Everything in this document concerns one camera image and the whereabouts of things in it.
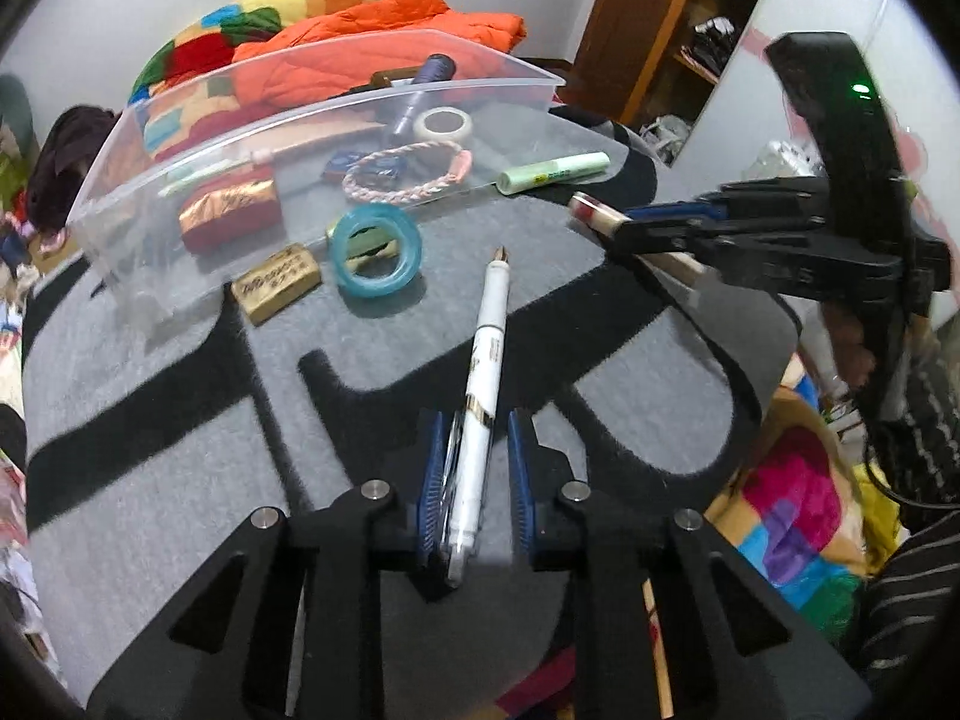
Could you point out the person's right forearm striped sleeve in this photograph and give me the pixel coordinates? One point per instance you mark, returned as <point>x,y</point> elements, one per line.
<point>919,585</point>

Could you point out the purple bottle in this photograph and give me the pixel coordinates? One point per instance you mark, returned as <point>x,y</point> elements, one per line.
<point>421,90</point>

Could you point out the beige cosmetic tube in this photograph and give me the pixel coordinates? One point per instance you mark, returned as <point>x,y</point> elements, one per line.
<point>600,217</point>

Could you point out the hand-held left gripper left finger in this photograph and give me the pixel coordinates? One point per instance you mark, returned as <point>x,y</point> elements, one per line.
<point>431,484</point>

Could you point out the wooden wardrobe shelves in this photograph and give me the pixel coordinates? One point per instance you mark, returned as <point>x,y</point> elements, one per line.
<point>660,22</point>

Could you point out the grey neck pillow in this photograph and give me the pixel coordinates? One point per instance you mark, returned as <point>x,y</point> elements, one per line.
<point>11,116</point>

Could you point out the gold tea packet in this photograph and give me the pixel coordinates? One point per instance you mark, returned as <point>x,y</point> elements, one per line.
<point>276,283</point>

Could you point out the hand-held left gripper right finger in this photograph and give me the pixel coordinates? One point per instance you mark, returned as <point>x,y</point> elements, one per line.
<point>523,480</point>

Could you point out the person's right hand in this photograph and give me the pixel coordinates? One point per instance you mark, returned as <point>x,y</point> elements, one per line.
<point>847,345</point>

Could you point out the clear plastic storage box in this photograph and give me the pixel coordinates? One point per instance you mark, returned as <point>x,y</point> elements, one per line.
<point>247,120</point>

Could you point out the white pen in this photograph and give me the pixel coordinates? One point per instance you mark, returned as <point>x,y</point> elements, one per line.
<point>484,382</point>

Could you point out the blue card box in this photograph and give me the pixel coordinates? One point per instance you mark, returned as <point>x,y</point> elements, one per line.
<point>345,162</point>

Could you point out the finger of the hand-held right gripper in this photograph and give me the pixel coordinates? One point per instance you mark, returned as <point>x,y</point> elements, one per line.
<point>675,244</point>
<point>667,211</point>

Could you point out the dark clothing pile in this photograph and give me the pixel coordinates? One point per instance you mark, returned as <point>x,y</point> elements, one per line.
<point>67,157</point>

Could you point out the light green lip balm stick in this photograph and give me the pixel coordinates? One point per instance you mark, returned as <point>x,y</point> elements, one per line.
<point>555,169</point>

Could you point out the grey and black blanket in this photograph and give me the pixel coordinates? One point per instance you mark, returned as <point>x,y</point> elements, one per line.
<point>187,405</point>

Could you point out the orange puffer jacket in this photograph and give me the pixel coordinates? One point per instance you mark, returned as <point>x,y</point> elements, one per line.
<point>390,22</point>

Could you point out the colourful patchwork quilt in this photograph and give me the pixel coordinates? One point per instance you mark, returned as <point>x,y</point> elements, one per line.
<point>217,22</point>

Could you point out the red tea packet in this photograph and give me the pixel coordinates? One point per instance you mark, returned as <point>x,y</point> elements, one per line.
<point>225,206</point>

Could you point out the teal tape roll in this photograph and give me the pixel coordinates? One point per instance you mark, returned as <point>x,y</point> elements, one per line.
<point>375,253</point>

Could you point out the white bandage roll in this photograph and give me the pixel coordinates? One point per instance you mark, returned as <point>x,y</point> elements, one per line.
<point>444,124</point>

